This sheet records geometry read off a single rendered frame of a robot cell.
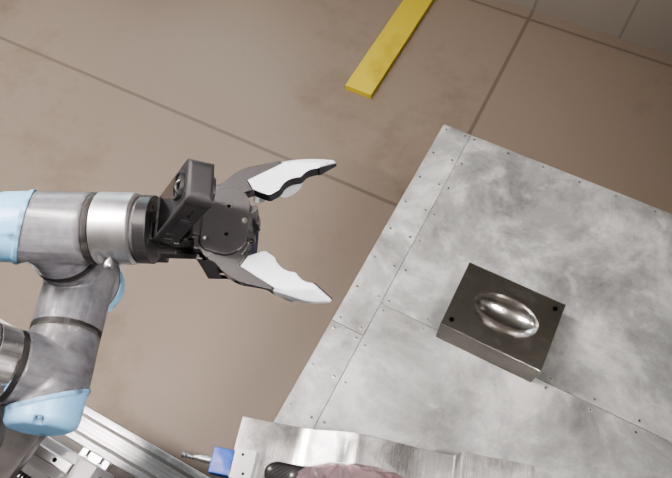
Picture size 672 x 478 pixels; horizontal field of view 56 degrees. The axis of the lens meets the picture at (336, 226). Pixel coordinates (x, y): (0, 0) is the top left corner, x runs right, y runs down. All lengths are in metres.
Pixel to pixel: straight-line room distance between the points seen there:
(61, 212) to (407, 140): 2.02
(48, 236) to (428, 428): 0.80
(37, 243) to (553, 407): 0.96
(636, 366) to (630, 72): 1.89
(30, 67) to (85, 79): 0.26
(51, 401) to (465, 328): 0.78
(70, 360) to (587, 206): 1.15
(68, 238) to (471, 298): 0.82
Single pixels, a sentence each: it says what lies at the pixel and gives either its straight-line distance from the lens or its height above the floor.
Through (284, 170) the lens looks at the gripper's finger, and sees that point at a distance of 0.66.
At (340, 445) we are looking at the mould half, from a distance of 1.13.
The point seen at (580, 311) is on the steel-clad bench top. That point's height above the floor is 0.80.
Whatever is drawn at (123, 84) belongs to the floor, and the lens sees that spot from 2.90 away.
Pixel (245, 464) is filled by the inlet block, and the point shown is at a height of 0.88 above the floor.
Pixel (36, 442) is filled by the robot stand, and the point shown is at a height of 1.03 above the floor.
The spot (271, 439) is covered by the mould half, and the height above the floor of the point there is 0.86.
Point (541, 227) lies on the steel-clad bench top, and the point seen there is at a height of 0.80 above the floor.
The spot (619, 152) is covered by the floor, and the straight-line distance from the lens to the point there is 2.76.
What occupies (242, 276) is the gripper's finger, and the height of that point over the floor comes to 1.45.
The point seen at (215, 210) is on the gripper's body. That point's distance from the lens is 0.64.
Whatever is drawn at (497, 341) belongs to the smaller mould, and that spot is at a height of 0.87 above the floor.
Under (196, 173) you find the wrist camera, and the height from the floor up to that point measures 1.55.
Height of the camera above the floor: 2.00
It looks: 59 degrees down
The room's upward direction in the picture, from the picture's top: straight up
